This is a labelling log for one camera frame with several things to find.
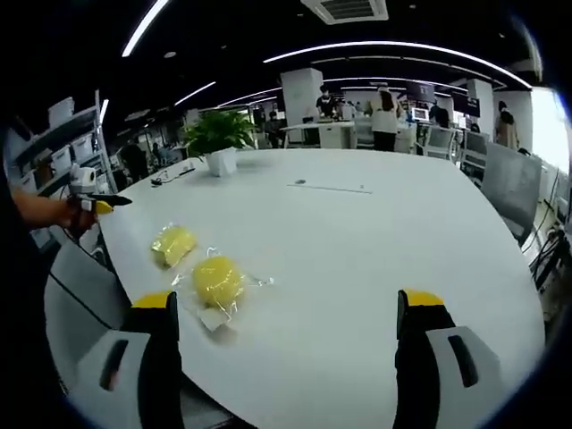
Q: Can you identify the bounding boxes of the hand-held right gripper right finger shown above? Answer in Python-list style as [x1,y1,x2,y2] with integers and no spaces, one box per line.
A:
[392,289,504,429]

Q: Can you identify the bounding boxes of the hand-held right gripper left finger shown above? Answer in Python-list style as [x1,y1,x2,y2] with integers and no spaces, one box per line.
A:
[73,290,185,429]

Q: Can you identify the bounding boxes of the person's left hand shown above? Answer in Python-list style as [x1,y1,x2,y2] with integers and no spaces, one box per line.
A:
[56,198,100,237]

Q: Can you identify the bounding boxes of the metal storage shelf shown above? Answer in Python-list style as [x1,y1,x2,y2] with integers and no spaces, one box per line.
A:
[4,88,118,198]

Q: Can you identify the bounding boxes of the white plant pot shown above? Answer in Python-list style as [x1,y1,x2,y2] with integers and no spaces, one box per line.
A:
[204,147,239,177]

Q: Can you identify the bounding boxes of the green potted plant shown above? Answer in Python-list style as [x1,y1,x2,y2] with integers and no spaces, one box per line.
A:
[181,109,257,157]

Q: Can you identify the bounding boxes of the grey mesh office chair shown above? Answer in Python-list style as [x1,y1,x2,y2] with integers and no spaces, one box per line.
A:
[480,141,544,247]

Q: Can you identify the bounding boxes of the white office desk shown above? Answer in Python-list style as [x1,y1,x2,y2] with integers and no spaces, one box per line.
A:
[279,120,358,149]

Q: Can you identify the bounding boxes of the white mesh office chair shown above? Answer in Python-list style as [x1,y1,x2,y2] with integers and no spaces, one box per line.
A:
[415,125,461,160]

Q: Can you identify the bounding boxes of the ceiling air vent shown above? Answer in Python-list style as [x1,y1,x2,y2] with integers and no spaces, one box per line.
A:
[299,0,390,24]

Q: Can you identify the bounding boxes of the black cable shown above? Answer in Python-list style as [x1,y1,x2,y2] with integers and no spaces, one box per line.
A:
[149,165,196,187]

